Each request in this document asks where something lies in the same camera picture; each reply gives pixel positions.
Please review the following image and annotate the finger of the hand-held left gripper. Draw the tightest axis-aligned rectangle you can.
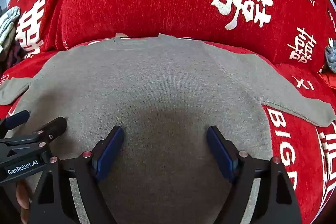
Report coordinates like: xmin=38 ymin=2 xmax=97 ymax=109
xmin=0 ymin=110 xmax=30 ymax=138
xmin=36 ymin=116 xmax=67 ymax=141

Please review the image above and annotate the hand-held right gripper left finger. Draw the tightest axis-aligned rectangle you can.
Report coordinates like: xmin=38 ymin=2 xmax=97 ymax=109
xmin=28 ymin=126 xmax=125 ymax=224

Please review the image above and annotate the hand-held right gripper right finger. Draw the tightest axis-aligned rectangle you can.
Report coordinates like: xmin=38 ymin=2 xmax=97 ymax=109
xmin=206 ymin=126 xmax=302 ymax=224

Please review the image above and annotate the grey knit shirt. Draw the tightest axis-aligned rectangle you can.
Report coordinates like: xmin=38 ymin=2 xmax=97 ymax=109
xmin=0 ymin=33 xmax=336 ymax=224

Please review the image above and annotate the person's left hand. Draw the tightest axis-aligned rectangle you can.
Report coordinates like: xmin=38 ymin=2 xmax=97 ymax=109
xmin=16 ymin=179 xmax=31 ymax=224

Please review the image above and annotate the dark plaid cloth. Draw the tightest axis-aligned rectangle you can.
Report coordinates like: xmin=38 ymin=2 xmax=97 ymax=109
xmin=7 ymin=40 xmax=27 ymax=67

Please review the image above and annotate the red printed seat cushion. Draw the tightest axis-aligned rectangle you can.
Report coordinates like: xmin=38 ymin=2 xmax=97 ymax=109
xmin=0 ymin=39 xmax=336 ymax=224

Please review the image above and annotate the light grey-blue cloth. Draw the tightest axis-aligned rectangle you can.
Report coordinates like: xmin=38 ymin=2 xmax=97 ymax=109
xmin=0 ymin=6 xmax=21 ymax=56

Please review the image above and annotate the red shiny cloth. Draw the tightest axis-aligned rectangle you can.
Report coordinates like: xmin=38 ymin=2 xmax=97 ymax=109
xmin=318 ymin=72 xmax=336 ymax=89

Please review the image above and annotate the blue-grey crumpled cloth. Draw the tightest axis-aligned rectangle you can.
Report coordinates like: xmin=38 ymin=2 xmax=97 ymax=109
xmin=325 ymin=39 xmax=336 ymax=73

